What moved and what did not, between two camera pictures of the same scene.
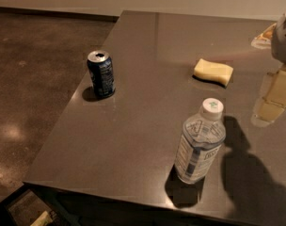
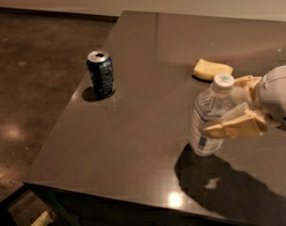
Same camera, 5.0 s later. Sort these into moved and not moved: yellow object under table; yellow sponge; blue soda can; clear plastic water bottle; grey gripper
Moved: grey gripper; clear plastic water bottle
Not moved: blue soda can; yellow sponge; yellow object under table
